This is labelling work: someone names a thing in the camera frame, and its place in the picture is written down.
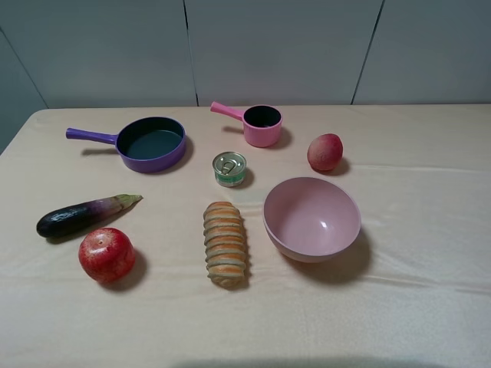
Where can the green tin can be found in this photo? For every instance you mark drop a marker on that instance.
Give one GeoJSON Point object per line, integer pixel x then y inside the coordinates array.
{"type": "Point", "coordinates": [229, 168]}

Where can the striped bread loaf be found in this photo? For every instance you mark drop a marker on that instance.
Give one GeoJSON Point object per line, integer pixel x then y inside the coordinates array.
{"type": "Point", "coordinates": [225, 245]}

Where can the pink saucepan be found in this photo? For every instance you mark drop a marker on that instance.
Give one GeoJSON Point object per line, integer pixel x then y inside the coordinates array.
{"type": "Point", "coordinates": [262, 124]}

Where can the pink bowl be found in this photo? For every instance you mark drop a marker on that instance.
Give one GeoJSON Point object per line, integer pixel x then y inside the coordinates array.
{"type": "Point", "coordinates": [310, 220]}

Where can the peach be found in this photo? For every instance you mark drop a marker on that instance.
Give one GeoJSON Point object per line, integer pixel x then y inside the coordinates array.
{"type": "Point", "coordinates": [325, 152]}

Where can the purple frying pan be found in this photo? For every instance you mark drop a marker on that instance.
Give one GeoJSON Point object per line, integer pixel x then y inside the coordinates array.
{"type": "Point", "coordinates": [147, 145]}

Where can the red apple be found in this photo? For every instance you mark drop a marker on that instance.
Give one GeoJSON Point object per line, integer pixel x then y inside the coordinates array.
{"type": "Point", "coordinates": [106, 255]}

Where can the purple eggplant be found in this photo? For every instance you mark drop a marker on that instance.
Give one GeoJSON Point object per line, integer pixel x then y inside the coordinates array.
{"type": "Point", "coordinates": [74, 218]}

